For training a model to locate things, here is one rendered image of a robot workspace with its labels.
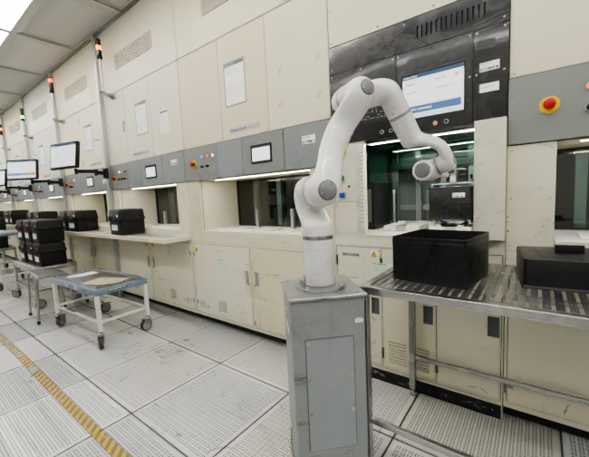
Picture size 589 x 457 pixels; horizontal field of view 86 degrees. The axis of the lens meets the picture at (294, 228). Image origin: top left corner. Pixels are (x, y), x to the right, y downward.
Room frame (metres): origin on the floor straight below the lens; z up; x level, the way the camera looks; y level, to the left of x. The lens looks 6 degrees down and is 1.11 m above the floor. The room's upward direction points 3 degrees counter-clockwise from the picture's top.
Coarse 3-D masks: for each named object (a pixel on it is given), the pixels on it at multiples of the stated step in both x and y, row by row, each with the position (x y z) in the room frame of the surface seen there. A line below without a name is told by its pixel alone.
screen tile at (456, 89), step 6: (450, 72) 1.55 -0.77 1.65; (438, 78) 1.58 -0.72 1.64; (444, 78) 1.56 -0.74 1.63; (450, 78) 1.55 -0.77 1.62; (456, 78) 1.53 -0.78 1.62; (438, 84) 1.58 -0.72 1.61; (456, 84) 1.53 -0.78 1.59; (438, 90) 1.58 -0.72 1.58; (444, 90) 1.56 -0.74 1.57; (450, 90) 1.55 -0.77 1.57; (456, 90) 1.53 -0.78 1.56; (438, 96) 1.58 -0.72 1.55; (444, 96) 1.56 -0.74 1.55
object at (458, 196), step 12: (456, 180) 1.79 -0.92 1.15; (432, 192) 1.78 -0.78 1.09; (444, 192) 1.75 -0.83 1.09; (456, 192) 1.71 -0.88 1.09; (468, 192) 1.67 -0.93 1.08; (432, 204) 1.78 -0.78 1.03; (444, 204) 1.75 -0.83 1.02; (456, 204) 1.71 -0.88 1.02; (468, 204) 1.67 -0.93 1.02; (432, 216) 1.78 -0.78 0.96; (444, 216) 1.75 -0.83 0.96; (456, 216) 1.71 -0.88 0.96; (468, 216) 1.67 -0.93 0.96
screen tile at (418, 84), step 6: (426, 78) 1.61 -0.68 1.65; (408, 84) 1.67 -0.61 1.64; (414, 84) 1.65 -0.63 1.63; (420, 84) 1.63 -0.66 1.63; (426, 84) 1.61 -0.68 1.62; (408, 90) 1.67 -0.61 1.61; (414, 90) 1.65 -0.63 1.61; (426, 90) 1.61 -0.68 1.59; (408, 96) 1.67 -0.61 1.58; (414, 96) 1.65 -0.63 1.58; (420, 96) 1.63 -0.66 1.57; (426, 96) 1.61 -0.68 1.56; (408, 102) 1.67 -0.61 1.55; (414, 102) 1.65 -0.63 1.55
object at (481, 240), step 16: (400, 240) 1.22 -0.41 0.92; (416, 240) 1.18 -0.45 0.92; (432, 240) 1.13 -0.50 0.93; (448, 240) 1.10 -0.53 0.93; (464, 240) 1.06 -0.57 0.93; (480, 240) 1.16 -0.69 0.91; (400, 256) 1.22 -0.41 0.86; (416, 256) 1.18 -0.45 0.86; (432, 256) 1.13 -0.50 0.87; (448, 256) 1.10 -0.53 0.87; (464, 256) 1.06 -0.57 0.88; (480, 256) 1.16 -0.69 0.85; (400, 272) 1.22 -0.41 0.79; (416, 272) 1.18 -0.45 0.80; (432, 272) 1.13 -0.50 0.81; (448, 272) 1.09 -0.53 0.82; (464, 272) 1.06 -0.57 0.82; (480, 272) 1.17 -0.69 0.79; (464, 288) 1.06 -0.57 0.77
